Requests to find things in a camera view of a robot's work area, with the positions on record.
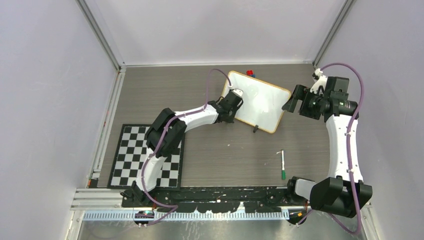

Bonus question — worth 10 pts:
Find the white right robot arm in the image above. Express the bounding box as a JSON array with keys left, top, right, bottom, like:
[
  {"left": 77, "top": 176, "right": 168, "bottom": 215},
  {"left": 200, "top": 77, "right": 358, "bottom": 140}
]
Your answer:
[{"left": 282, "top": 76, "right": 373, "bottom": 218}]

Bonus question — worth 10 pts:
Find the aluminium front rail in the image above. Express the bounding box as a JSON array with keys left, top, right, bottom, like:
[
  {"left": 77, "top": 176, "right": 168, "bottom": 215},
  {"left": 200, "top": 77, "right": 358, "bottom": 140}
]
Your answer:
[{"left": 70, "top": 188, "right": 373, "bottom": 222}]

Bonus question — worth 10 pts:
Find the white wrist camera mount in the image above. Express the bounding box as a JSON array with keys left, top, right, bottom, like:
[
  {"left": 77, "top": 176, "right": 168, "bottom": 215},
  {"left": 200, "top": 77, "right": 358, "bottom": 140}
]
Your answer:
[
  {"left": 230, "top": 88, "right": 244, "bottom": 98},
  {"left": 310, "top": 68, "right": 328, "bottom": 94}
]

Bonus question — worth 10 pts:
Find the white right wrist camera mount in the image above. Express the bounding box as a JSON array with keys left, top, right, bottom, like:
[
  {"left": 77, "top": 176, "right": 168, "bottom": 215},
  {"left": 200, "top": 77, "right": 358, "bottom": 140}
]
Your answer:
[{"left": 310, "top": 68, "right": 328, "bottom": 94}]

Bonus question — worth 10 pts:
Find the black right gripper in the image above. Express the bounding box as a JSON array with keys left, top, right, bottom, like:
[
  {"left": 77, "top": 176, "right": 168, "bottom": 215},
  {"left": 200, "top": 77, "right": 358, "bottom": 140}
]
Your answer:
[{"left": 282, "top": 84, "right": 328, "bottom": 121}]

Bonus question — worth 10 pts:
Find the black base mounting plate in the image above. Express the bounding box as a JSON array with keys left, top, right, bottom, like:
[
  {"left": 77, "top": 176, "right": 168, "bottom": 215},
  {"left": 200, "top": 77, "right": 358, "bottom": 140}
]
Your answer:
[{"left": 120, "top": 186, "right": 307, "bottom": 214}]

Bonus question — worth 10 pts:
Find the yellow framed whiteboard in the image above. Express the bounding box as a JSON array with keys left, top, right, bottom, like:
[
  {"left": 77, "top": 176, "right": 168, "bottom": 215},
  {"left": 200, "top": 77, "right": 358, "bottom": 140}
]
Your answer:
[{"left": 222, "top": 71, "right": 292, "bottom": 134}]

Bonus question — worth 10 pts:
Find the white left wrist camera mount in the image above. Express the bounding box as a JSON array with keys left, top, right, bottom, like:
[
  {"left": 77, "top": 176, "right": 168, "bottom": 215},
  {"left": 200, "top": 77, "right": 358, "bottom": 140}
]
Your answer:
[{"left": 230, "top": 88, "right": 244, "bottom": 98}]

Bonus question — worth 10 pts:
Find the white green marker pen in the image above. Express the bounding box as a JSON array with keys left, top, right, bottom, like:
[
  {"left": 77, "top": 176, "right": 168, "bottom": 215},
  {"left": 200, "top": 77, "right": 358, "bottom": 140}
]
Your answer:
[{"left": 277, "top": 149, "right": 286, "bottom": 180}]

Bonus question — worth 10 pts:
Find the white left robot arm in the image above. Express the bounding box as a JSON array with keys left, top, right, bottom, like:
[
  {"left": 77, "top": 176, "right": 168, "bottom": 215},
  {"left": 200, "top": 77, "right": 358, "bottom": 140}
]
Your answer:
[{"left": 121, "top": 88, "right": 243, "bottom": 208}]

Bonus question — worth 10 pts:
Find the black white chessboard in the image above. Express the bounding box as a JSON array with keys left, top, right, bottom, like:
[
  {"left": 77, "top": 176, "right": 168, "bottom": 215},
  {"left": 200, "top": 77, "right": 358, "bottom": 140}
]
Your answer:
[{"left": 107, "top": 124, "right": 185, "bottom": 191}]

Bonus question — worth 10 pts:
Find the blue red toy car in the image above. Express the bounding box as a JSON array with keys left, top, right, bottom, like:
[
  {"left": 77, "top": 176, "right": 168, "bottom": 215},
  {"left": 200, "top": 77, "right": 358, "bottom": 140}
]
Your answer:
[{"left": 246, "top": 70, "right": 256, "bottom": 78}]

